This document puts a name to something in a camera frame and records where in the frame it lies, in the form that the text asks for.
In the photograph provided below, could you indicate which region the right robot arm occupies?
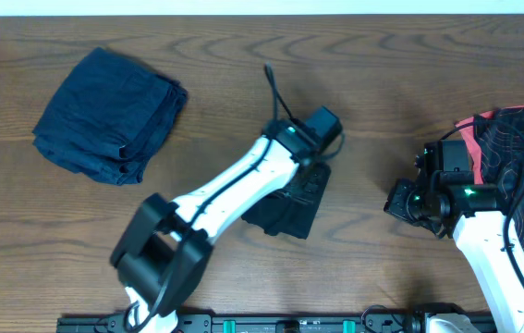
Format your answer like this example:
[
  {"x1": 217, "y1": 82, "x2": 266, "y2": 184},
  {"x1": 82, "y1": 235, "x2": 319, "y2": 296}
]
[{"x1": 384, "y1": 141, "x2": 524, "y2": 332}]

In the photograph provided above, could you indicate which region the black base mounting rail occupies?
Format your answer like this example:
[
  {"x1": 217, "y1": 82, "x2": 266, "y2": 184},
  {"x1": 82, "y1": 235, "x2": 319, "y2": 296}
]
[{"x1": 55, "y1": 310, "x2": 498, "y2": 333}]

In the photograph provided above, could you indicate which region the black polo shirt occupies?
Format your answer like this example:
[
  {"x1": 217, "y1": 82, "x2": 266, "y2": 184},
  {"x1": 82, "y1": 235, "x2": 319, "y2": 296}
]
[{"x1": 241, "y1": 163, "x2": 331, "y2": 239}]

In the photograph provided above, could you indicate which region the folded navy blue garment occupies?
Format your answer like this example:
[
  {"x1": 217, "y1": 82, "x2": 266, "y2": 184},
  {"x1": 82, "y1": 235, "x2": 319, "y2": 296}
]
[{"x1": 33, "y1": 48, "x2": 188, "y2": 186}]

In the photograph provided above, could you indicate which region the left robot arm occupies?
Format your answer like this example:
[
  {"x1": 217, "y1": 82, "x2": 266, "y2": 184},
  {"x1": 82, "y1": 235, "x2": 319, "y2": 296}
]
[{"x1": 110, "y1": 107, "x2": 343, "y2": 332}]

